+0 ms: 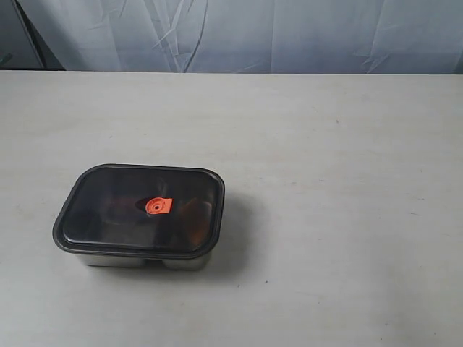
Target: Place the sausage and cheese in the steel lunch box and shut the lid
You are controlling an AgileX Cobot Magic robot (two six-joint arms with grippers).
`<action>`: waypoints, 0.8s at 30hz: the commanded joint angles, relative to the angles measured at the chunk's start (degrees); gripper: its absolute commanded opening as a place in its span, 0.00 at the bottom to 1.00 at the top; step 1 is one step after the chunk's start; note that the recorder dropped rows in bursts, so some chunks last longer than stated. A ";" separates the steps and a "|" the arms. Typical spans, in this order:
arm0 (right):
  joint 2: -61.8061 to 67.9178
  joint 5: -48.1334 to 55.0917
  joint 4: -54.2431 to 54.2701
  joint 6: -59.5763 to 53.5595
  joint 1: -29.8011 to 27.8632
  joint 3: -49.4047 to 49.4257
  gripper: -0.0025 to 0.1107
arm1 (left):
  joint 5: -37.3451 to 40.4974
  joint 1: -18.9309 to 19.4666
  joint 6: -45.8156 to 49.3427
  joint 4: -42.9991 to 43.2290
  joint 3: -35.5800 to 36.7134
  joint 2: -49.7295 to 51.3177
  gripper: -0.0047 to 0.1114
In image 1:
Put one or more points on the grey wrinkled backdrop curtain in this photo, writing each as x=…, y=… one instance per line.
x=293, y=37

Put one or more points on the stainless steel lunch box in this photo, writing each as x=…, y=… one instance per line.
x=132, y=262

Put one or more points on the dark transparent box lid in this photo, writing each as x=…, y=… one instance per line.
x=144, y=212

